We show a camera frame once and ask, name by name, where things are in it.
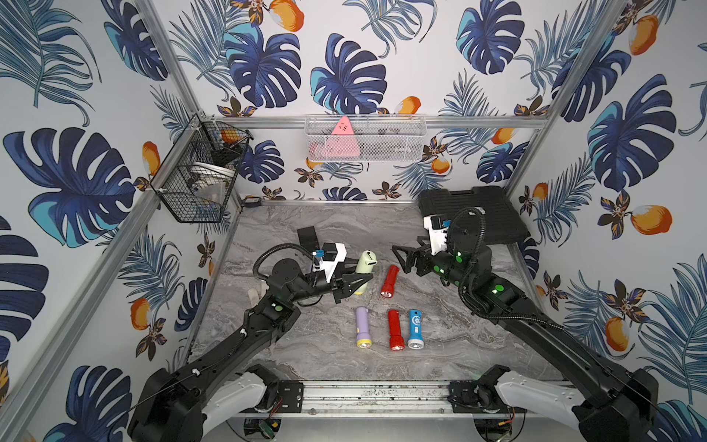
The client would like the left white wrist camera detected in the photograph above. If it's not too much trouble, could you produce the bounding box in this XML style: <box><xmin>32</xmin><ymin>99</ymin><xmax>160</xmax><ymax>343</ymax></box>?
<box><xmin>312</xmin><ymin>242</ymin><xmax>347</xmax><ymax>282</ymax></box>

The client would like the black tape roll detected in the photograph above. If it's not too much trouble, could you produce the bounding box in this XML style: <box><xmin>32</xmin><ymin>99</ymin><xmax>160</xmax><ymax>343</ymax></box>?
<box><xmin>241</xmin><ymin>195</ymin><xmax>263</xmax><ymax>208</ymax></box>

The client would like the blue flashlight front right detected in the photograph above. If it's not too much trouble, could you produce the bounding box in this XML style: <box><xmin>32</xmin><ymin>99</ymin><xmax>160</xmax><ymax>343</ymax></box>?
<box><xmin>407</xmin><ymin>309</ymin><xmax>425</xmax><ymax>350</ymax></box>

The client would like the clear mesh wall tray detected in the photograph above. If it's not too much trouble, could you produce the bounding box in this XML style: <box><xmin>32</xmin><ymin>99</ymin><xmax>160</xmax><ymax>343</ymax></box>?
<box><xmin>304</xmin><ymin>115</ymin><xmax>427</xmax><ymax>163</ymax></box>

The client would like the pink triangle item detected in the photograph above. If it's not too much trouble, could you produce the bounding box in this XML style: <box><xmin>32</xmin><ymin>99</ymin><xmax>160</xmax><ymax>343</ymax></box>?
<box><xmin>323</xmin><ymin>116</ymin><xmax>361</xmax><ymax>159</ymax></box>

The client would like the black corrugated cable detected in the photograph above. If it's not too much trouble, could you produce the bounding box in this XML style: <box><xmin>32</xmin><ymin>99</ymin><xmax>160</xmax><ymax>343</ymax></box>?
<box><xmin>252</xmin><ymin>242</ymin><xmax>316</xmax><ymax>280</ymax></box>
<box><xmin>448</xmin><ymin>206</ymin><xmax>488</xmax><ymax>277</ymax></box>

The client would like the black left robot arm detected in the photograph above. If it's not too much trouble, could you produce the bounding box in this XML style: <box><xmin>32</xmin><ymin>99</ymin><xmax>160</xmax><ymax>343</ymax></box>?
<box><xmin>127</xmin><ymin>259</ymin><xmax>373</xmax><ymax>441</ymax></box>

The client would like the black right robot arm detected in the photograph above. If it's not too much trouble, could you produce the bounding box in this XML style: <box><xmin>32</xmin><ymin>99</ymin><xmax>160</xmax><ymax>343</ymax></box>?
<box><xmin>392</xmin><ymin>246</ymin><xmax>658</xmax><ymax>441</ymax></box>

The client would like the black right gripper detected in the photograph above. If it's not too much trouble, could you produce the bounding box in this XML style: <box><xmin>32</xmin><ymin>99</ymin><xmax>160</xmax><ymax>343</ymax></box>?
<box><xmin>393</xmin><ymin>232</ymin><xmax>473</xmax><ymax>297</ymax></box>

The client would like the black wire basket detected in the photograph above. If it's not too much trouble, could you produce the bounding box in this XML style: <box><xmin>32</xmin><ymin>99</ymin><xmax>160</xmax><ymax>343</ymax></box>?
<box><xmin>150</xmin><ymin>115</ymin><xmax>253</xmax><ymax>225</ymax></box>

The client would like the green flashlight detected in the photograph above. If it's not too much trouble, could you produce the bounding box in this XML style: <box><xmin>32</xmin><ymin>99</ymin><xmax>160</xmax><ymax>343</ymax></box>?
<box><xmin>355</xmin><ymin>250</ymin><xmax>377</xmax><ymax>296</ymax></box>

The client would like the right black corrugated cable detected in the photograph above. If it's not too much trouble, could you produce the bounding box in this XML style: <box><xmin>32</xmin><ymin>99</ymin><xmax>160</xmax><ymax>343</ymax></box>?
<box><xmin>448</xmin><ymin>206</ymin><xmax>488</xmax><ymax>277</ymax></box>

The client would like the white work glove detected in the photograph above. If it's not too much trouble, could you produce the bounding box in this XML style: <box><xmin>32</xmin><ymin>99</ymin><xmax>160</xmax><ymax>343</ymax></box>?
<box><xmin>247</xmin><ymin>281</ymin><xmax>268</xmax><ymax>308</ymax></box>

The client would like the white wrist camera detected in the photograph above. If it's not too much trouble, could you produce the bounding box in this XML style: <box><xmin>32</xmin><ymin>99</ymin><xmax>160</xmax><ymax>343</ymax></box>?
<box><xmin>423</xmin><ymin>215</ymin><xmax>451</xmax><ymax>255</ymax></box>
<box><xmin>312</xmin><ymin>242</ymin><xmax>347</xmax><ymax>282</ymax></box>

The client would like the red flashlight front row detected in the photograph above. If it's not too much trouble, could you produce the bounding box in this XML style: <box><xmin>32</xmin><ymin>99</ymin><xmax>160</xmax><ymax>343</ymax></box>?
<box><xmin>388</xmin><ymin>309</ymin><xmax>405</xmax><ymax>351</ymax></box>

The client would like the small black box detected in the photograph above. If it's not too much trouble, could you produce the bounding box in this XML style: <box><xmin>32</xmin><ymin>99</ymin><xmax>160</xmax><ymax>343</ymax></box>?
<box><xmin>296</xmin><ymin>227</ymin><xmax>320</xmax><ymax>252</ymax></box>

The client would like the left black corrugated cable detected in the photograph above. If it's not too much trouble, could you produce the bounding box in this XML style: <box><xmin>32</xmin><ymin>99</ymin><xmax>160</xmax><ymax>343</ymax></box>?
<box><xmin>252</xmin><ymin>242</ymin><xmax>316</xmax><ymax>280</ymax></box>

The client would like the purple flashlight front row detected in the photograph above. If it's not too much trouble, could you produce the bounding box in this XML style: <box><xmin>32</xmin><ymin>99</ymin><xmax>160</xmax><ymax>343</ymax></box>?
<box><xmin>355</xmin><ymin>307</ymin><xmax>372</xmax><ymax>348</ymax></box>

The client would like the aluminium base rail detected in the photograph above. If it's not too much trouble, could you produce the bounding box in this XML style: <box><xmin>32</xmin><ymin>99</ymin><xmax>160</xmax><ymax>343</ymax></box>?
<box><xmin>148</xmin><ymin>378</ymin><xmax>606</xmax><ymax>419</ymax></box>

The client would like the large black tool case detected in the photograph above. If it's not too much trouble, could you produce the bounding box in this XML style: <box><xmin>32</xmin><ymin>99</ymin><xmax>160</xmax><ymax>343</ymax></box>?
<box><xmin>417</xmin><ymin>186</ymin><xmax>528</xmax><ymax>245</ymax></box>

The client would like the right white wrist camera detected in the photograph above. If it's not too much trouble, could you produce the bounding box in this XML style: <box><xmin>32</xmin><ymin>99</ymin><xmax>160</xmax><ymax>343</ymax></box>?
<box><xmin>423</xmin><ymin>215</ymin><xmax>451</xmax><ymax>255</ymax></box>

